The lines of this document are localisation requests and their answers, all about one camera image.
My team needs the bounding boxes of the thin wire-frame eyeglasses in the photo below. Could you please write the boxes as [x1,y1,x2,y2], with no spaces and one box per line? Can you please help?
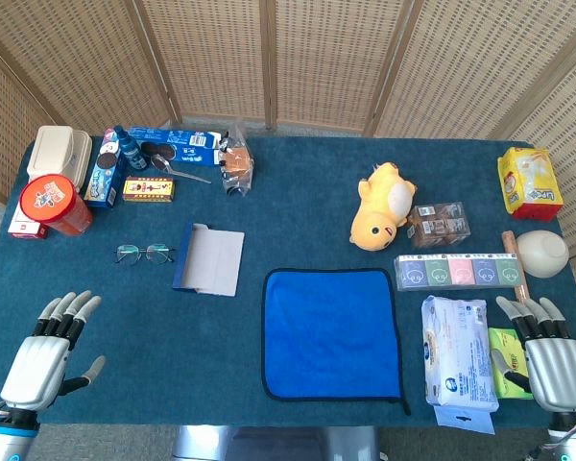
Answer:
[113,243,178,265]

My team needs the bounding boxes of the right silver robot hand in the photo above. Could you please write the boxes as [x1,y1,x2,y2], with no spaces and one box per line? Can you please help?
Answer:
[489,295,576,414]

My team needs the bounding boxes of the pastel pocket tissue multipack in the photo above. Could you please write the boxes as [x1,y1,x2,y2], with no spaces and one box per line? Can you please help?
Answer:
[394,253,527,293]

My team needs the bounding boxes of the long blue cookie box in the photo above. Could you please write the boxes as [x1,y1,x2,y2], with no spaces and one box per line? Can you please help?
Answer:
[127,126,225,168]

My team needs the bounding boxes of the clear box brown figurines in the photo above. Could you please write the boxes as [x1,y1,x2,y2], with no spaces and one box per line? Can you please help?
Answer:
[406,201,472,249]

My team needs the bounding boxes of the white bowl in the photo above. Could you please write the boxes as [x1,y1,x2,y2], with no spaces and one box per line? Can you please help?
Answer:
[516,230,570,279]

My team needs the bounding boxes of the wooden rolling pin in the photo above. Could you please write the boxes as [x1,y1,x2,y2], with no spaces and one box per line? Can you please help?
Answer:
[501,230,530,304]

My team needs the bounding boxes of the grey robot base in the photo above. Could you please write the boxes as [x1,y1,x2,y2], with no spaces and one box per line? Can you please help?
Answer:
[171,425,383,461]

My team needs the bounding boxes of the red white flat box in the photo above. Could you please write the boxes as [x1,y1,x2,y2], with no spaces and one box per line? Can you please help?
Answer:
[7,208,50,240]

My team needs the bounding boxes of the small yellow box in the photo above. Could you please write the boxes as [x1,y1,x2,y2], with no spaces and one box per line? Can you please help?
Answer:
[122,176,177,204]

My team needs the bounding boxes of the clear bag of bread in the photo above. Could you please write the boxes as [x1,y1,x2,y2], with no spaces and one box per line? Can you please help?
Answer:
[218,122,255,198]

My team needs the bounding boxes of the blue glasses case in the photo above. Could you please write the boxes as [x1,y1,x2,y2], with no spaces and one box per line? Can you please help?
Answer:
[171,221,246,298]

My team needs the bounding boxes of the beige lunch box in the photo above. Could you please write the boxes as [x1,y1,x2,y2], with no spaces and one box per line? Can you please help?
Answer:
[26,124,93,193]

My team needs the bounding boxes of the metal spoon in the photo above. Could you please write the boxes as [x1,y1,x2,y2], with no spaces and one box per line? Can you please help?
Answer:
[151,153,213,185]

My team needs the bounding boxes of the blue microfiber cloth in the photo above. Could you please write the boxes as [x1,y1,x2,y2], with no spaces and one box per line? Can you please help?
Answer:
[261,267,412,417]

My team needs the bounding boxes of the yellow red snack bag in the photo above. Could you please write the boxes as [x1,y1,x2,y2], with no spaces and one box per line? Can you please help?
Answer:
[496,146,564,223]

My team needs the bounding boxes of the woven folding screen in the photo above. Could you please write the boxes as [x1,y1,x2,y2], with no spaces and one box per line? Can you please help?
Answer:
[0,0,576,260]

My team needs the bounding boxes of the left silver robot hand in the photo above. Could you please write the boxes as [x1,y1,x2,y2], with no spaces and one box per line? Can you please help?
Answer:
[0,290,107,414]

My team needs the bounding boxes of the white wet wipes pack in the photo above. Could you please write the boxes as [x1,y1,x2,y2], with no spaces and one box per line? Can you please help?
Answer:
[420,295,501,436]

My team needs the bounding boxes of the red cylindrical canister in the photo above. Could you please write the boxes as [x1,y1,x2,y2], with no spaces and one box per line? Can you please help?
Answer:
[18,173,95,236]

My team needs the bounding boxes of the yellow plush chick toy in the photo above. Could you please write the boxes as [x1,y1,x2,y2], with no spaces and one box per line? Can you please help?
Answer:
[348,161,419,252]

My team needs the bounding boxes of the blue spray bottle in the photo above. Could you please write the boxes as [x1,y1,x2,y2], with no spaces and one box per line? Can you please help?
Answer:
[112,125,149,172]

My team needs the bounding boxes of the short blue cookie box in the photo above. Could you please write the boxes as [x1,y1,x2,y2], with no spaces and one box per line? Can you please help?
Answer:
[84,128,129,209]

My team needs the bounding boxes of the teal table cover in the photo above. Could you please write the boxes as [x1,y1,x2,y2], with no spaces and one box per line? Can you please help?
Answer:
[0,135,576,429]

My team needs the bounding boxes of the green tissue pack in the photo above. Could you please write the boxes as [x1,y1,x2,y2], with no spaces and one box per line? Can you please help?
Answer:
[487,327,534,400]

